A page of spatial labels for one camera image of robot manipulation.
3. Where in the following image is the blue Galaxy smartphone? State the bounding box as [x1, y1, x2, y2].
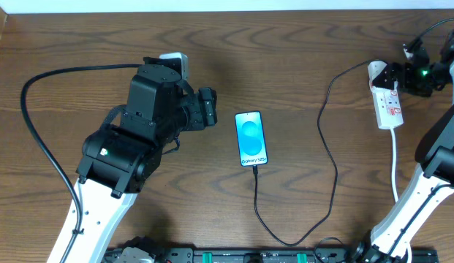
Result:
[235, 111, 268, 167]

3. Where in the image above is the black USB charging cable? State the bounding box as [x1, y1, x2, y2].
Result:
[251, 58, 381, 248]

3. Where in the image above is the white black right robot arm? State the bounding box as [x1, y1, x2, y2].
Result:
[348, 29, 454, 262]

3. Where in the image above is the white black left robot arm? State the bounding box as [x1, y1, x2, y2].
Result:
[48, 52, 217, 262]

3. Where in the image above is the white power strip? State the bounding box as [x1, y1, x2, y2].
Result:
[370, 85, 404, 130]

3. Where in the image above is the white power strip cord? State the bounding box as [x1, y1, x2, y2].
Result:
[390, 127, 413, 263]

